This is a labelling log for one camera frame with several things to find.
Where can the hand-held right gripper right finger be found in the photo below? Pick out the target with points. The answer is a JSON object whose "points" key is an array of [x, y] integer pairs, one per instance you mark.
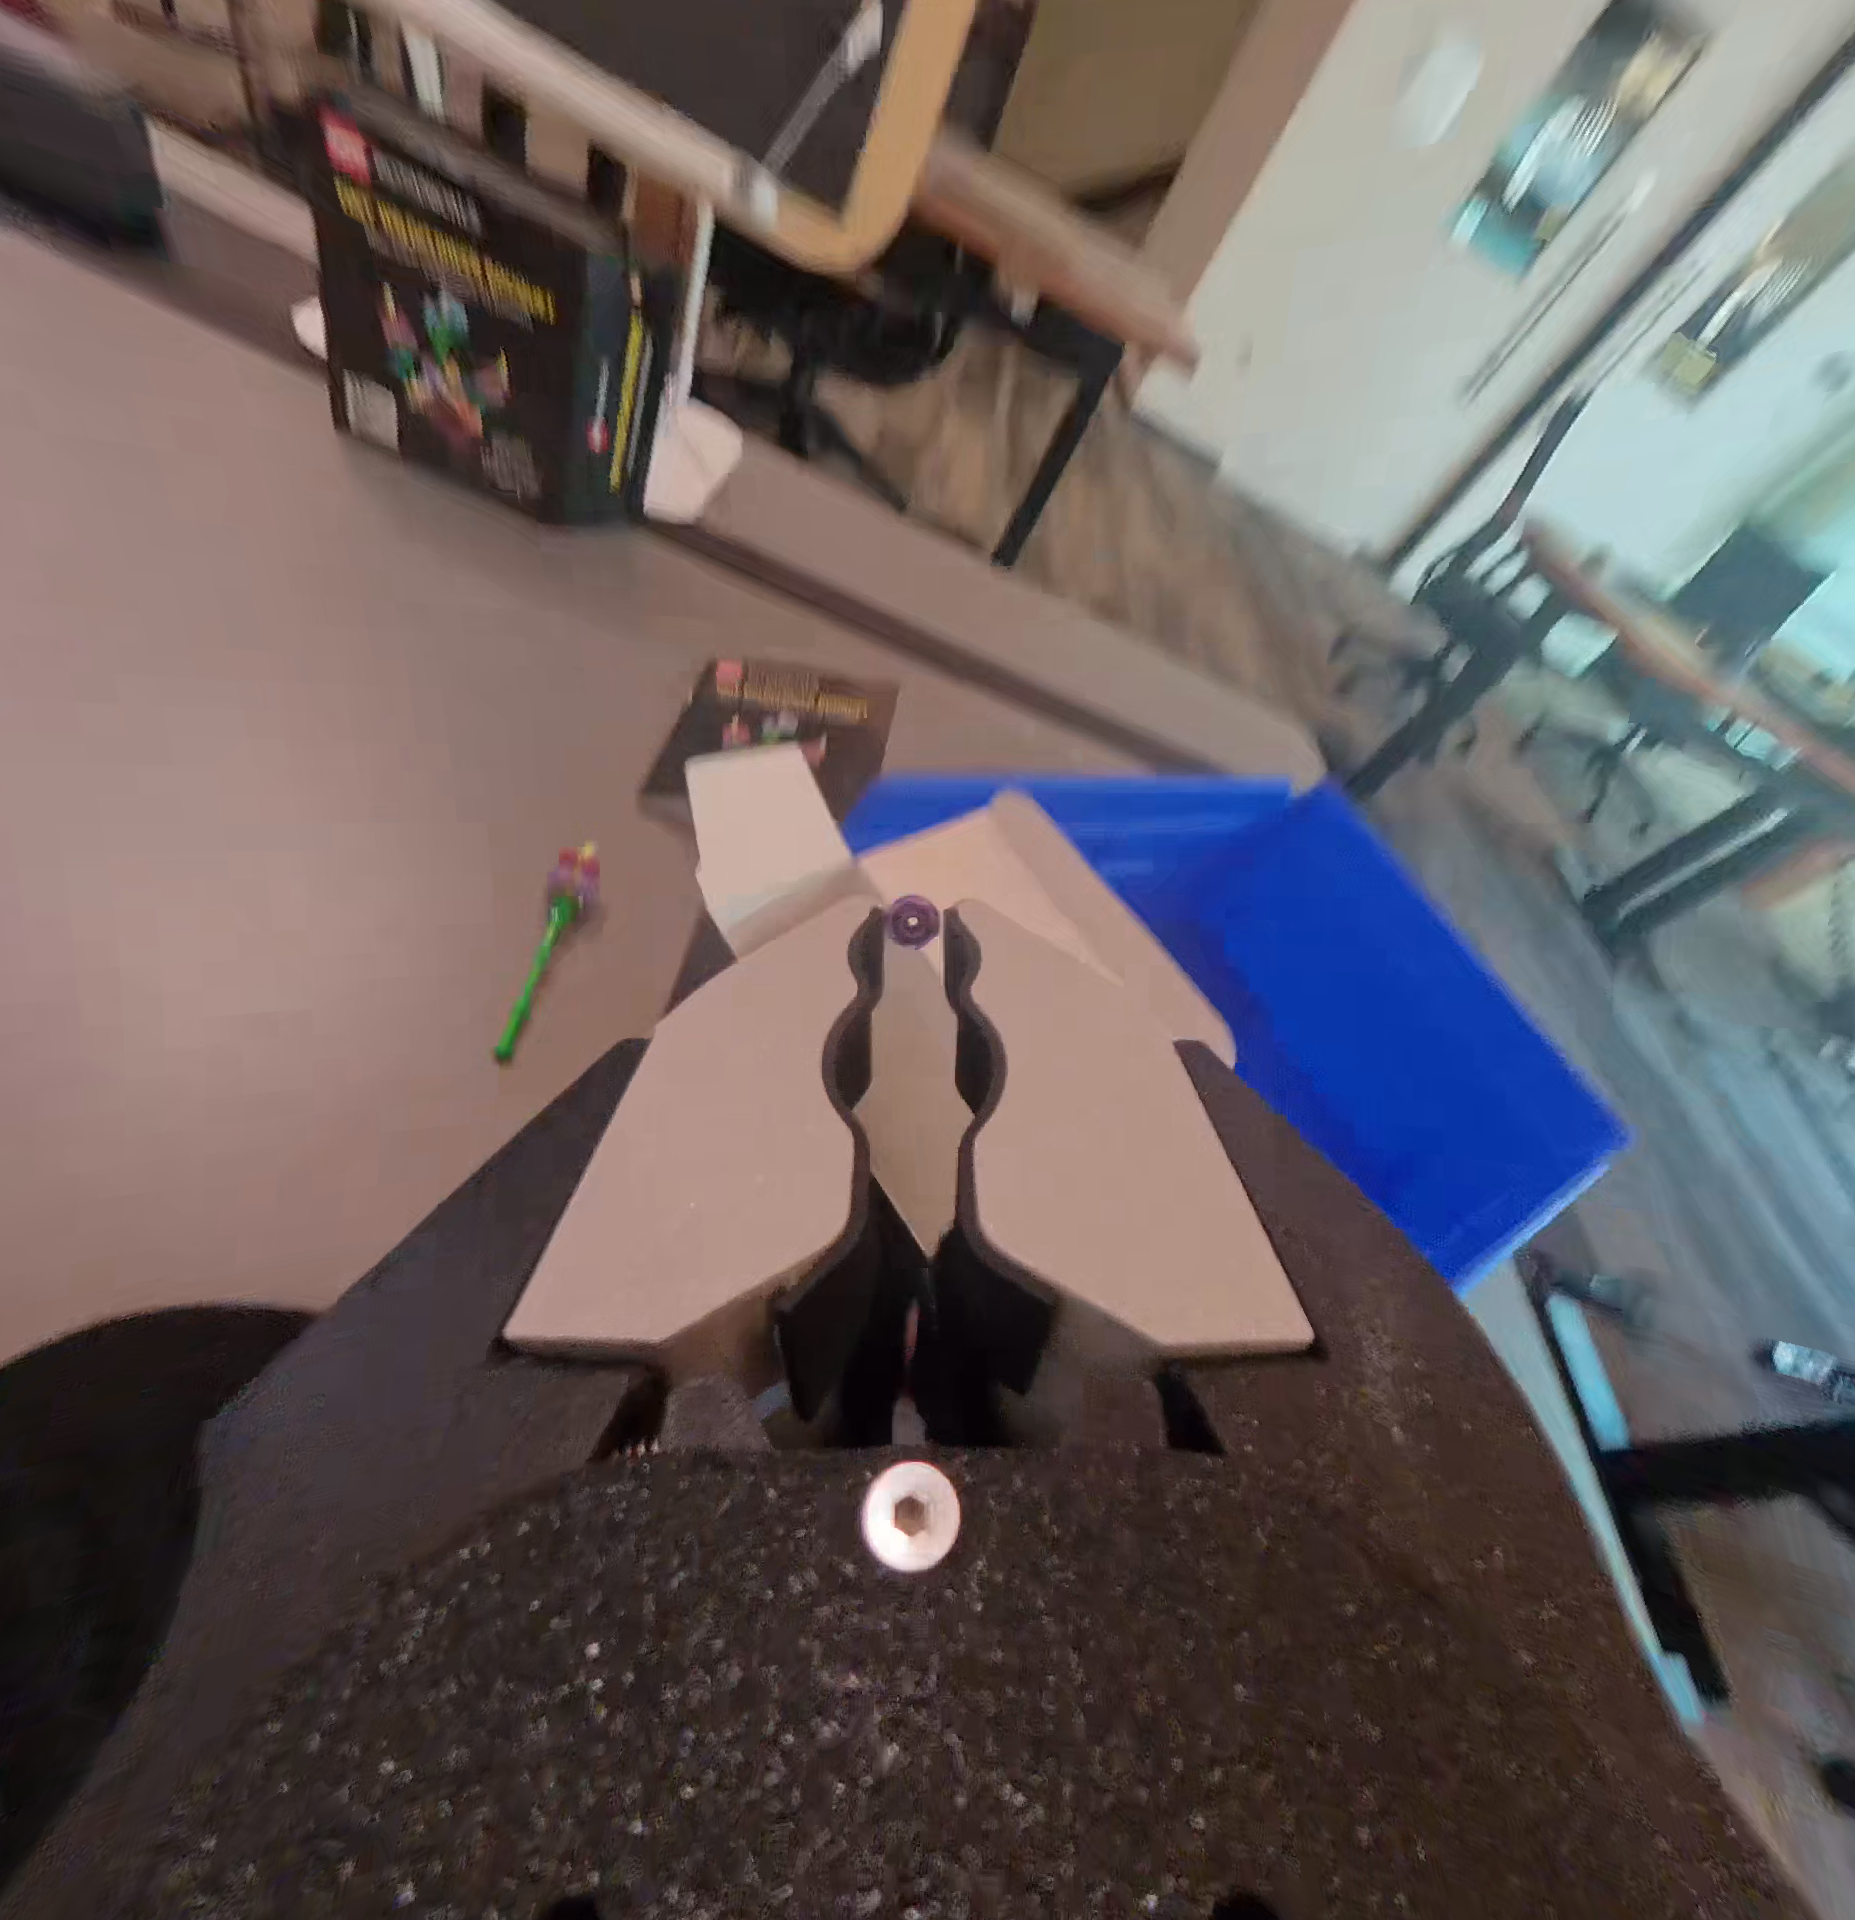
{"points": [[1138, 1187]]}

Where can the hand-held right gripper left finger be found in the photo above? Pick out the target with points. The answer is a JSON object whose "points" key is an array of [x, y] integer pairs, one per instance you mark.
{"points": [[688, 1170]]}

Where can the lego flower with green stem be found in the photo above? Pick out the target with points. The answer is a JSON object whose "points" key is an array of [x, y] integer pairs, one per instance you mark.
{"points": [[530, 988]]}

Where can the purple lego flower piece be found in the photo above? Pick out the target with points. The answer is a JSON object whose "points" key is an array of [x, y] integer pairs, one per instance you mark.
{"points": [[911, 922]]}

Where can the black carton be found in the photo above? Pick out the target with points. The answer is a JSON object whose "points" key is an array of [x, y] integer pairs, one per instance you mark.
{"points": [[767, 839]]}

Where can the lego instruction booklet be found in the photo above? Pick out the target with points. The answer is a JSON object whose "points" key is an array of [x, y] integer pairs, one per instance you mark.
{"points": [[784, 719]]}

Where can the black lego set box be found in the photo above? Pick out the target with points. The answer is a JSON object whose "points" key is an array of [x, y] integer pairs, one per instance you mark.
{"points": [[447, 330]]}

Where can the blue plastic bin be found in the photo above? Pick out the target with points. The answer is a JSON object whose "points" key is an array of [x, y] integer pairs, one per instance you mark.
{"points": [[1364, 1022]]}

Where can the black office chair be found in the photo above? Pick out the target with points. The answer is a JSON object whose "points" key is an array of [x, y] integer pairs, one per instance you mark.
{"points": [[1469, 601]]}

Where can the black honeycomb cushion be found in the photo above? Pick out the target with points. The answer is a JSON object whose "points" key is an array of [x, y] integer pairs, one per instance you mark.
{"points": [[57, 1497]]}

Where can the brown office desk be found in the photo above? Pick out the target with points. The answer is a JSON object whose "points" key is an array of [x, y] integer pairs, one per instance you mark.
{"points": [[1694, 668]]}

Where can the black panel with wooden rim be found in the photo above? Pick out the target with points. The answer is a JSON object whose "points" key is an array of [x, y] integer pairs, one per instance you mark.
{"points": [[748, 75]]}

